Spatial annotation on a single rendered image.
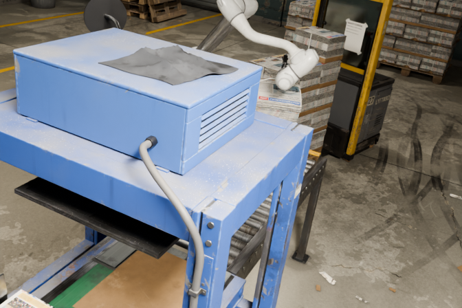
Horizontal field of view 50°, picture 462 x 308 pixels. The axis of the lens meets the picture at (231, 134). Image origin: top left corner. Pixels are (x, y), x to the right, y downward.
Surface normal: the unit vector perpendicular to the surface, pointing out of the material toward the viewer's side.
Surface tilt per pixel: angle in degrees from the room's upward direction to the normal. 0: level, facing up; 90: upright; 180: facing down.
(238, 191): 0
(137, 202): 90
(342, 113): 90
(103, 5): 90
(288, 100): 16
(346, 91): 90
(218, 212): 0
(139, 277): 0
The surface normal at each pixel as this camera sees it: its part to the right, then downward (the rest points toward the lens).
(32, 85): -0.45, 0.33
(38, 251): 0.12, -0.90
